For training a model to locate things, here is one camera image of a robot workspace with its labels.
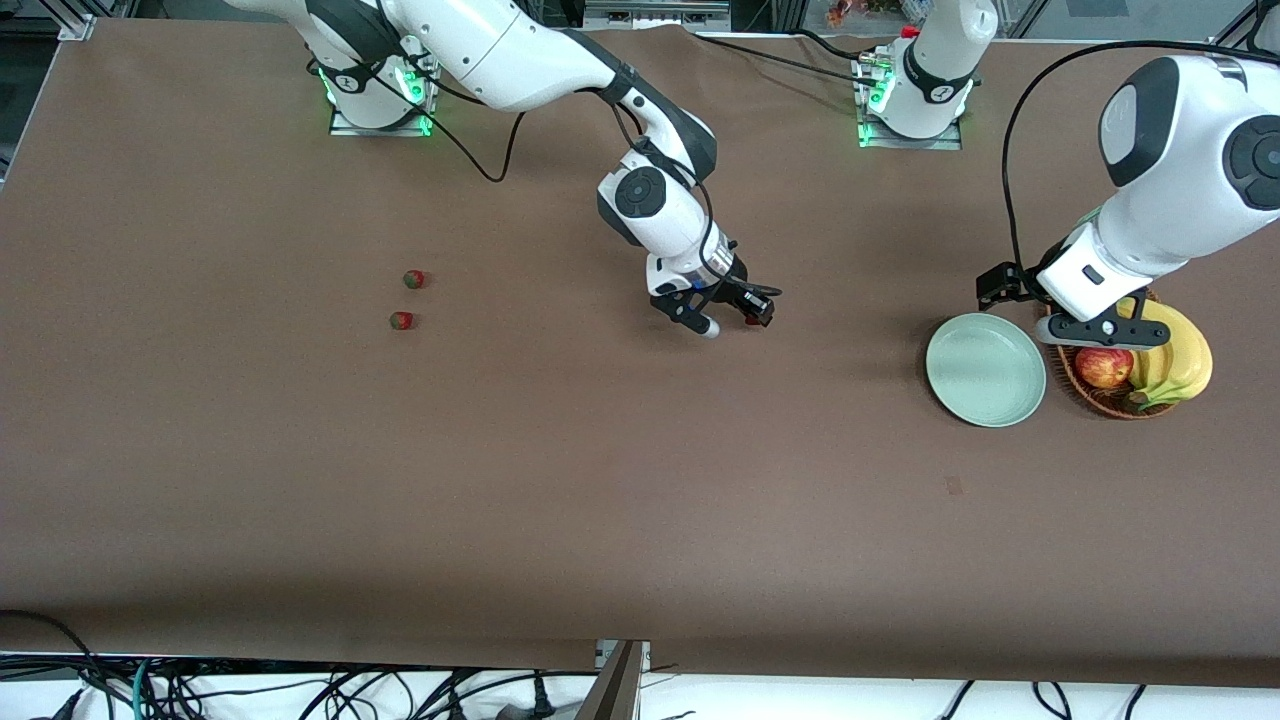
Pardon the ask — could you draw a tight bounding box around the red apple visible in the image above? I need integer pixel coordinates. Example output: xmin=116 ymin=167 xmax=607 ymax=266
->
xmin=1075 ymin=346 xmax=1135 ymax=390

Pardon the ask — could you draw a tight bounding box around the grey electronics box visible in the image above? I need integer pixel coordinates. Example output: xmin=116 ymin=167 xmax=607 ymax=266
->
xmin=583 ymin=0 xmax=732 ymax=31

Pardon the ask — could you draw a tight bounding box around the brown wicker basket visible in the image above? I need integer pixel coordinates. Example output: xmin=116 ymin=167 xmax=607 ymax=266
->
xmin=1046 ymin=288 xmax=1201 ymax=420

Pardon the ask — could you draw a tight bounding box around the long black table cable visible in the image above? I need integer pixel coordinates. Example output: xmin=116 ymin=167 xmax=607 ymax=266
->
xmin=685 ymin=28 xmax=881 ymax=86

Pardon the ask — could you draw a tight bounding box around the black cable with plug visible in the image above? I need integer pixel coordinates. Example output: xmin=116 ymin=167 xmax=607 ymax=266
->
xmin=410 ymin=672 xmax=561 ymax=720

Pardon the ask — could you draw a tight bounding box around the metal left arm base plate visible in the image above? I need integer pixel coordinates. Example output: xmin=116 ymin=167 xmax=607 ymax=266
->
xmin=855 ymin=50 xmax=964 ymax=152

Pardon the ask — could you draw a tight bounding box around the large yellow banana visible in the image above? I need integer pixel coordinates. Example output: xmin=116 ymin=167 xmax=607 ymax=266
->
xmin=1130 ymin=297 xmax=1214 ymax=409

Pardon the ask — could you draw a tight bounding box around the medium yellow banana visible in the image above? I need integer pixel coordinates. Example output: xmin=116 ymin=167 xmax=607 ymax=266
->
xmin=1115 ymin=297 xmax=1173 ymax=393

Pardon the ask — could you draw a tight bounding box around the brown table cover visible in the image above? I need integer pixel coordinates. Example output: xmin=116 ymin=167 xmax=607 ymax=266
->
xmin=0 ymin=18 xmax=1280 ymax=691

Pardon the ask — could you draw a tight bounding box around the aluminium profile post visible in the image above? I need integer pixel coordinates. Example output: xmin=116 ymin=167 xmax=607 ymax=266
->
xmin=575 ymin=640 xmax=652 ymax=720

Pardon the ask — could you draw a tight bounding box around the colourful background object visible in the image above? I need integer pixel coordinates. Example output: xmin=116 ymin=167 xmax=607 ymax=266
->
xmin=825 ymin=0 xmax=931 ymax=29

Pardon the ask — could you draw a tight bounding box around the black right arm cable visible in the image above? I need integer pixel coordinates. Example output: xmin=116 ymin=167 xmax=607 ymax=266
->
xmin=370 ymin=30 xmax=784 ymax=301

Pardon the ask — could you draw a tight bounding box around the light green round plate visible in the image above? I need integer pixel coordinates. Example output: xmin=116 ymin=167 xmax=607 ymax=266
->
xmin=925 ymin=312 xmax=1048 ymax=429

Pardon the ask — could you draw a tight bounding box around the silver corner bracket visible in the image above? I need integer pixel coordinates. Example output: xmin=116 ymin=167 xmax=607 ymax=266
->
xmin=50 ymin=0 xmax=97 ymax=42

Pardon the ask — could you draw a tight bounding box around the short black table cable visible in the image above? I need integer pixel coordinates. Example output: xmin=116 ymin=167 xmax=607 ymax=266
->
xmin=795 ymin=28 xmax=881 ymax=63

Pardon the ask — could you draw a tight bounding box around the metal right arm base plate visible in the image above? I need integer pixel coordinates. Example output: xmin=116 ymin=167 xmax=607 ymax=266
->
xmin=328 ymin=50 xmax=434 ymax=137

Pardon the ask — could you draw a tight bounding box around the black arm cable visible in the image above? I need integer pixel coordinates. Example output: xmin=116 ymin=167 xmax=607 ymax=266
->
xmin=1002 ymin=38 xmax=1280 ymax=283
xmin=370 ymin=30 xmax=784 ymax=301

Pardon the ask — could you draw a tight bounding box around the silver aluminium rail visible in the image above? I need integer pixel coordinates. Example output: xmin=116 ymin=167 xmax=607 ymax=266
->
xmin=1208 ymin=0 xmax=1280 ymax=51

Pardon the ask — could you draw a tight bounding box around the thick black floor cable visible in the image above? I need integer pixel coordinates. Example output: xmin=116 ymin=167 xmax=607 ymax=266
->
xmin=0 ymin=608 xmax=136 ymax=720

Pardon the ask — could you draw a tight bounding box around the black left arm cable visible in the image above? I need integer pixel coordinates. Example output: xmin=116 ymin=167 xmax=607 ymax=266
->
xmin=1002 ymin=38 xmax=1280 ymax=283

